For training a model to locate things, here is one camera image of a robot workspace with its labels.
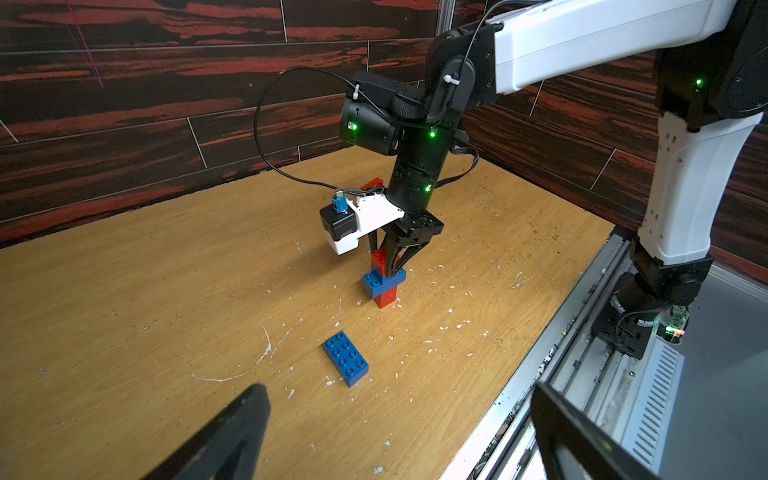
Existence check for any long blue lego brick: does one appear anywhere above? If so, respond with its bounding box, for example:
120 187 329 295
361 269 407 298
322 331 370 387

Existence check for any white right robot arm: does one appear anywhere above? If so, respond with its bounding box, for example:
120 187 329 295
322 1 767 359

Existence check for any aluminium front rail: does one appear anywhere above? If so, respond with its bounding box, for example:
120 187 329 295
442 229 684 479

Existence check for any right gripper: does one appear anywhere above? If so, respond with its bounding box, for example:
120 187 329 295
367 128 456 278

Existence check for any aluminium corner post right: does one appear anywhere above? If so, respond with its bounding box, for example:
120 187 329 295
434 0 456 37

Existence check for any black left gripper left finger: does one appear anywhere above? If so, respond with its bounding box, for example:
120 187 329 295
145 383 271 479

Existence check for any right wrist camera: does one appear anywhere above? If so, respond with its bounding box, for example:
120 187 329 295
320 194 405 255

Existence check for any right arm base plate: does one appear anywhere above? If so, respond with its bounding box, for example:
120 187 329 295
592 285 664 360

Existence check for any black right camera cable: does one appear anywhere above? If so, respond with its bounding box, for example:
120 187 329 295
253 65 397 196

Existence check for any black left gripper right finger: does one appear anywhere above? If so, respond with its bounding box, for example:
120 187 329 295
530 382 656 480

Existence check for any red small lego brick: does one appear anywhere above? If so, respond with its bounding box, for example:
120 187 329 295
371 247 388 277
374 287 398 309

